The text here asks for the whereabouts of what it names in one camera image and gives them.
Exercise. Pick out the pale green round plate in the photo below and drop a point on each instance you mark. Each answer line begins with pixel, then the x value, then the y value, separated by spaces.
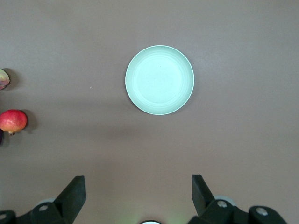
pixel 160 80

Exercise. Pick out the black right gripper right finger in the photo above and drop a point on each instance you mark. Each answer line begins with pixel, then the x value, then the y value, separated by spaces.
pixel 205 203

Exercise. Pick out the yellow pink peach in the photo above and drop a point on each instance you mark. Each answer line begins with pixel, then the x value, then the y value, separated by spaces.
pixel 3 78

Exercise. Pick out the purple eggplant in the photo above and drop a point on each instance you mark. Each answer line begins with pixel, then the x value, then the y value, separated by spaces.
pixel 1 137

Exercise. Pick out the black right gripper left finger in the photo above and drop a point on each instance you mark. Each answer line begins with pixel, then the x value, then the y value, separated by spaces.
pixel 70 198

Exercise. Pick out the red pomegranate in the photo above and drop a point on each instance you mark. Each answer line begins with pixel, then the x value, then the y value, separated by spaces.
pixel 12 120

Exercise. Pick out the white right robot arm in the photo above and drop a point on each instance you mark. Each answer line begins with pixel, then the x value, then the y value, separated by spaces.
pixel 150 222

